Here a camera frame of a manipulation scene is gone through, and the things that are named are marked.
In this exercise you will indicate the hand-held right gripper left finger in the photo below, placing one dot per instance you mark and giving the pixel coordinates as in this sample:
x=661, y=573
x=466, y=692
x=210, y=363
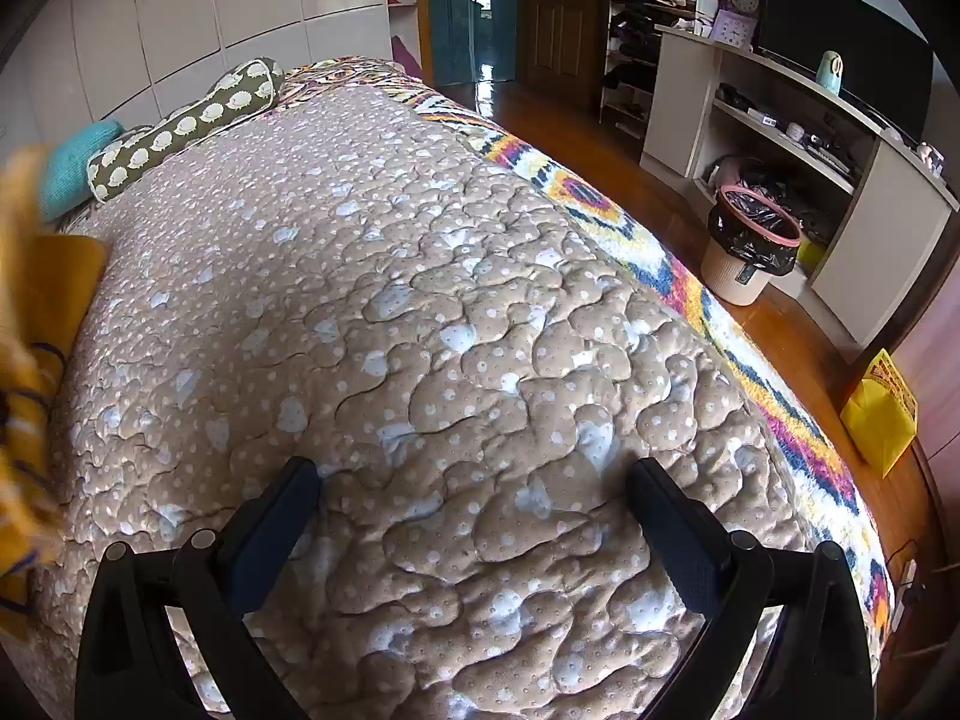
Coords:
x=274, y=521

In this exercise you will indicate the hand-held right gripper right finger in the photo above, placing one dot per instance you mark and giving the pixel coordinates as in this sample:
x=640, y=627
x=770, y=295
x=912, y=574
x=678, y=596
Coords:
x=675, y=529

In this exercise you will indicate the yellow striped sweater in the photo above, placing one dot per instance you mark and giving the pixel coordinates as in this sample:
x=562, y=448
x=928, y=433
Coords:
x=30, y=390

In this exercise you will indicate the shoe rack with clothes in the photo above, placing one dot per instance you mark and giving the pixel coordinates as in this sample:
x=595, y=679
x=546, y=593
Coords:
x=637, y=37

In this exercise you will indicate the yellow bag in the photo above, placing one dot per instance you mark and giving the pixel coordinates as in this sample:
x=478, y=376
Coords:
x=877, y=420

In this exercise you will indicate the white power strip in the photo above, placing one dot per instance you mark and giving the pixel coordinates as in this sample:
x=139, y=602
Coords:
x=904, y=589

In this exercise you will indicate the beige dotted quilted blanket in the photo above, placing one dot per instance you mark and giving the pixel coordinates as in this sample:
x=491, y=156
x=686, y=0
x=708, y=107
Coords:
x=420, y=315

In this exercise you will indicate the bin with black bag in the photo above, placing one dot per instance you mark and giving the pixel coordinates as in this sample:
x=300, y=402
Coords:
x=739, y=270

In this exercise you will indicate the colourful patterned bedspread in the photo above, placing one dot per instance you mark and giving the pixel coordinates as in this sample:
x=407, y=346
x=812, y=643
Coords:
x=600, y=199

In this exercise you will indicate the green printed bolster pillow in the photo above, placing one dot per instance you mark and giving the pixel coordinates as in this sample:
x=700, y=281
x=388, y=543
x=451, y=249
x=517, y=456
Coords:
x=187, y=124

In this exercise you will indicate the turquoise pillow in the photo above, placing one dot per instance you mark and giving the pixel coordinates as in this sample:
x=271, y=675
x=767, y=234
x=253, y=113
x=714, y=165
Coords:
x=75, y=157

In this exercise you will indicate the white television cabinet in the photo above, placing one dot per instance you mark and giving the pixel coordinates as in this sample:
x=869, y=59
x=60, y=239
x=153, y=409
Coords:
x=679, y=105

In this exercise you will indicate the mint green figurine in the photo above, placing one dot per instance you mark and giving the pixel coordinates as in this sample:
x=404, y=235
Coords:
x=829, y=73

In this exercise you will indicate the purple square clock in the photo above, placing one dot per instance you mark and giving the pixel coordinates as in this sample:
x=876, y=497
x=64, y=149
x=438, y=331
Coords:
x=731, y=30

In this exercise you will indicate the black television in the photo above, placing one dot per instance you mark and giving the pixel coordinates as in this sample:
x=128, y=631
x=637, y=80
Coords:
x=840, y=30

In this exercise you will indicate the brown wooden door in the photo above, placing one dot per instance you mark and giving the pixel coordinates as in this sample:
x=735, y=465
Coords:
x=562, y=15

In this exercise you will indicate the teal door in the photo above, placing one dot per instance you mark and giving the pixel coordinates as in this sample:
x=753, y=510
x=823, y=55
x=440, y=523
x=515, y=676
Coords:
x=457, y=22

